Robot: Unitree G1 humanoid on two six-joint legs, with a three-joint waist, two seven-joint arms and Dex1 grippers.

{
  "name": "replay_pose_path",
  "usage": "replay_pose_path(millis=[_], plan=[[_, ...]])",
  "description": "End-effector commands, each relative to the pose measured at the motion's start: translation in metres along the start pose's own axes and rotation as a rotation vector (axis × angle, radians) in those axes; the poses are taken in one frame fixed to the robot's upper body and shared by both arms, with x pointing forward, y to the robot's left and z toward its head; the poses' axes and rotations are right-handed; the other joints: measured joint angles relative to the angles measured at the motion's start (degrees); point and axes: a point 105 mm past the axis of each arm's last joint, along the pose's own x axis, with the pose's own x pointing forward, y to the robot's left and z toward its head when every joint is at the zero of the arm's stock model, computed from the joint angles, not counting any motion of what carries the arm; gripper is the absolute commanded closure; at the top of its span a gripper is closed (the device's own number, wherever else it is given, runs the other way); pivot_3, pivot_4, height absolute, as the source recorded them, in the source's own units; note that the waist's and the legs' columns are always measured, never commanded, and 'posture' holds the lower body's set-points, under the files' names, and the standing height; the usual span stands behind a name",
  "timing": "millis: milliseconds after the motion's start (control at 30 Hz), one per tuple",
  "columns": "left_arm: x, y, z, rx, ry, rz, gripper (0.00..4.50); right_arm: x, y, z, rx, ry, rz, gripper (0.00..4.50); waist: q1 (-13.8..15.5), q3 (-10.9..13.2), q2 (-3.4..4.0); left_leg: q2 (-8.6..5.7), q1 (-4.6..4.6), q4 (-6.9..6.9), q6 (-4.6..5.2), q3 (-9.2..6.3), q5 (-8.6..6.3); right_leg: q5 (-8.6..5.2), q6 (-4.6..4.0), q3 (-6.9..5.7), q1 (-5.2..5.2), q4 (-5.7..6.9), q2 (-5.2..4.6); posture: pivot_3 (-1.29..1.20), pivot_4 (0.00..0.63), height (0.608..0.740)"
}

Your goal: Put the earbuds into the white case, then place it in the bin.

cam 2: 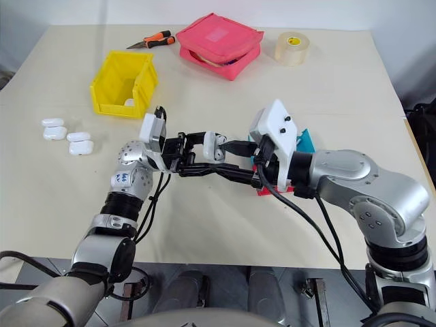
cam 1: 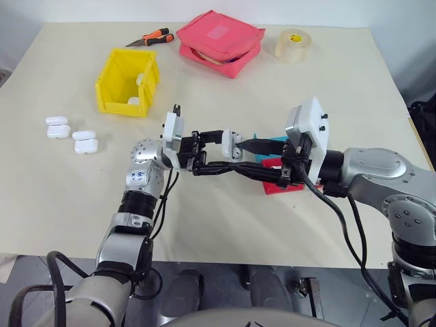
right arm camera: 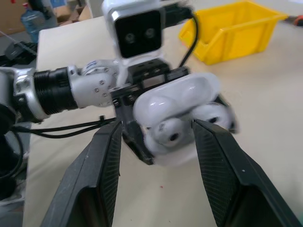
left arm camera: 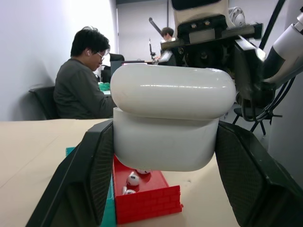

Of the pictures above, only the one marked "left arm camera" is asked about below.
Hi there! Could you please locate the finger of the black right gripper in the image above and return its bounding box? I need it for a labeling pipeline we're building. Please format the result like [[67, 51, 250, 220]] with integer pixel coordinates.
[[234, 35, 276, 107]]

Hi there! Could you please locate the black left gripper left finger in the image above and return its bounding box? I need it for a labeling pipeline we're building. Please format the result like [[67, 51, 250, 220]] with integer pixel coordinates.
[[26, 120, 115, 227]]

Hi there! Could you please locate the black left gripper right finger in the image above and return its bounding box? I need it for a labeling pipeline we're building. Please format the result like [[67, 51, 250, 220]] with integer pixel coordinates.
[[216, 121, 303, 227]]

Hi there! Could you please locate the white earbud case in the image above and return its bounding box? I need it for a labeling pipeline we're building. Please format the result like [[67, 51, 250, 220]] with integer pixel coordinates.
[[110, 63, 237, 172]]

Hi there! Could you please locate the person with dark hair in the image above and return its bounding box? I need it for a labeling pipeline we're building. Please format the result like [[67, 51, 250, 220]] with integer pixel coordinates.
[[158, 26, 177, 66]]

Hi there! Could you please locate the teal plastic tray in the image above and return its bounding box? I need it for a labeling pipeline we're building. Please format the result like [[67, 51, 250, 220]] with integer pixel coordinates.
[[65, 146, 117, 227]]

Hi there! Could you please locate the red plastic tray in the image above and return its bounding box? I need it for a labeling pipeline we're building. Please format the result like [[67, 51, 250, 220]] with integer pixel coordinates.
[[111, 155, 183, 225]]

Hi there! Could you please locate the seated person in grey sweater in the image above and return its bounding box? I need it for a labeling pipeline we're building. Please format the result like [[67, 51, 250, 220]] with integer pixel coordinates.
[[53, 26, 115, 120]]

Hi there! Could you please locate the dark computer monitor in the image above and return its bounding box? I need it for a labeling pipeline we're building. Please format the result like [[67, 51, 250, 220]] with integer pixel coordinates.
[[110, 60, 146, 78]]

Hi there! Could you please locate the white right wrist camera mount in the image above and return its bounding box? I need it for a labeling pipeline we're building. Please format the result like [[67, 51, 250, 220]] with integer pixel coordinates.
[[170, 0, 231, 31]]

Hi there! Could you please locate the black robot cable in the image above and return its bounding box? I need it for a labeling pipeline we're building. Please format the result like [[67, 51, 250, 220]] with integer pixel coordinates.
[[241, 78, 296, 123]]

